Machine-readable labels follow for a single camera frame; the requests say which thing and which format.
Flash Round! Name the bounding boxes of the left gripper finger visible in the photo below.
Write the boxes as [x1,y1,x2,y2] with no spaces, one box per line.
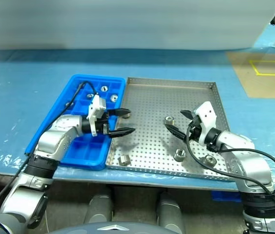
[108,127,136,138]
[108,109,131,117]

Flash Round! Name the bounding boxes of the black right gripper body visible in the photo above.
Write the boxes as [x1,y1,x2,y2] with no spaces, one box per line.
[187,116,202,142]

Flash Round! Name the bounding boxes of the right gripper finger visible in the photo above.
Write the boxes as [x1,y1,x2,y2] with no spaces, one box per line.
[180,110,195,120]
[164,123,189,143]

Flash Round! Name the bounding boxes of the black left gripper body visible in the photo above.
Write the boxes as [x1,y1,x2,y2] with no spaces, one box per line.
[97,111,114,137]

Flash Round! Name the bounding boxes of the blue compartment tray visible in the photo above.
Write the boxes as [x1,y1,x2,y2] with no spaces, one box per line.
[24,74,126,171]

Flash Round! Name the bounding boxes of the perforated metal tray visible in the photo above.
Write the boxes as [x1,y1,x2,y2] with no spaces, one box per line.
[105,77,237,183]

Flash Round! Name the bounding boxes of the blue plastic crate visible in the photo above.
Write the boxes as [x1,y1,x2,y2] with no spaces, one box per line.
[211,191,242,203]

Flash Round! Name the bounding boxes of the brown cardboard sheet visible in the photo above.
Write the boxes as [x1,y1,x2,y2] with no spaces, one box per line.
[226,51,275,99]

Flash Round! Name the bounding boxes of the grey left robot leg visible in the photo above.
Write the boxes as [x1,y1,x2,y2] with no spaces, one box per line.
[83,189,115,224]

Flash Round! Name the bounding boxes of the grey robot leg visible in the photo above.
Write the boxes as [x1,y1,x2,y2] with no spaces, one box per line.
[83,189,115,224]
[156,191,186,234]

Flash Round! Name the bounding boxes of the grey right robot leg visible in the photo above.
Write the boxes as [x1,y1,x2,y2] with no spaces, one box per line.
[156,191,186,234]

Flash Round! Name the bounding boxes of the blue plastic table cover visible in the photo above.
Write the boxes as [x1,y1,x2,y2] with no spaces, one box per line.
[0,24,275,193]

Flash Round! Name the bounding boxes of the grey robot torso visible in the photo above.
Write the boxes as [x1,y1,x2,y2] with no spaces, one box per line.
[47,221,169,234]

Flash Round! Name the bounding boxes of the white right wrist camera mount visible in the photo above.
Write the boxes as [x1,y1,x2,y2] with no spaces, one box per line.
[193,101,218,144]

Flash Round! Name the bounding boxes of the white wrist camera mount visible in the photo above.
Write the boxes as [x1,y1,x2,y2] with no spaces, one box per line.
[88,94,107,137]
[193,101,218,144]

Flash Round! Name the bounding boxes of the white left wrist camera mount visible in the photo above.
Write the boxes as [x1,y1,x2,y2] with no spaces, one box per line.
[88,94,107,137]

